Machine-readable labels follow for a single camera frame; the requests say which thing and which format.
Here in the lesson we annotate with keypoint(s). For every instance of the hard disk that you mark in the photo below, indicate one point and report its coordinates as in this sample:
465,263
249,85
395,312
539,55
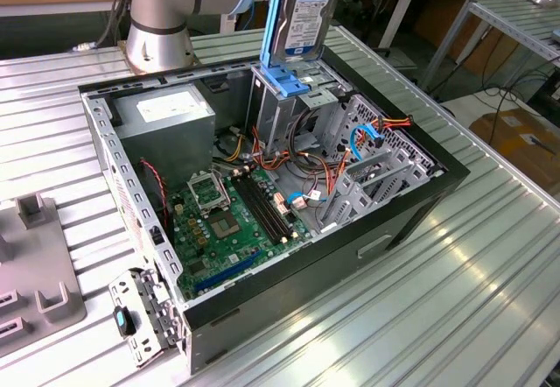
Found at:
306,23

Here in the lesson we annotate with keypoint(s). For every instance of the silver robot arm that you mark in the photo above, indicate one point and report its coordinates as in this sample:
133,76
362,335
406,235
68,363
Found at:
153,19

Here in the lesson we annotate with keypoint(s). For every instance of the grey metal disk bay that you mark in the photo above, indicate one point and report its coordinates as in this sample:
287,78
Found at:
361,205

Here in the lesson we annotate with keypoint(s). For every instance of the black tripod stand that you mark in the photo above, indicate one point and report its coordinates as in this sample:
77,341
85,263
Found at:
380,6

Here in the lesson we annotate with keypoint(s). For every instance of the blue plastic bay latch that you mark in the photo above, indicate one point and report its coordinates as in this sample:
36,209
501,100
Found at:
286,85

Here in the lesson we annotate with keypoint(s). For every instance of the grey optical drive cage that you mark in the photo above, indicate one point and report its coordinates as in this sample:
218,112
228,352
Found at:
275,120

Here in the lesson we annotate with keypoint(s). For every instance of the grey power supply unit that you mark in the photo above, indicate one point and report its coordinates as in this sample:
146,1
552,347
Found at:
166,142

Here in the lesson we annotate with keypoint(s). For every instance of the black RAM slot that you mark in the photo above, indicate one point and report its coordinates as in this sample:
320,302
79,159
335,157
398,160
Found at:
260,208
272,203
254,212
266,206

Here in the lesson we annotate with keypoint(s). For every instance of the flat cardboard box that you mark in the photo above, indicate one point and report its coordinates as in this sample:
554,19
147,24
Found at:
516,137

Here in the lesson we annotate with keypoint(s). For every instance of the CPU socket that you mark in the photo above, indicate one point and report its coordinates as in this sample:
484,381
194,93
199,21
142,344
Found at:
224,227

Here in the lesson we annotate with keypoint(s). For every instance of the black case fan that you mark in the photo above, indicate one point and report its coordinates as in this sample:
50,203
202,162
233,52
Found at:
151,203

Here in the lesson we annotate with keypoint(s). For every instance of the green motherboard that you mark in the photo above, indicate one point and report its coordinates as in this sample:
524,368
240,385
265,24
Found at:
227,255

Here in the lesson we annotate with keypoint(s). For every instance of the blue expansion slot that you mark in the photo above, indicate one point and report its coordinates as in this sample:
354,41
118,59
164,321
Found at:
227,271

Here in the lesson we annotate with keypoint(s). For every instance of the black open PC case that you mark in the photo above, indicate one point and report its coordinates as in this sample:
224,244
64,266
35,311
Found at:
306,295

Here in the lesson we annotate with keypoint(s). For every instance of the grey parts rack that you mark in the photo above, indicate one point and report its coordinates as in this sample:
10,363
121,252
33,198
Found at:
39,255

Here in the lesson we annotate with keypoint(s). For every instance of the black blue slot latch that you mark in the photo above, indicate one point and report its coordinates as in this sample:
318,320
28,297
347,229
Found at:
123,322

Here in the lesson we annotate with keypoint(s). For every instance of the metal slot bracket plate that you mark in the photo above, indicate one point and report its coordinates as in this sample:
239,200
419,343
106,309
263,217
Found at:
124,288

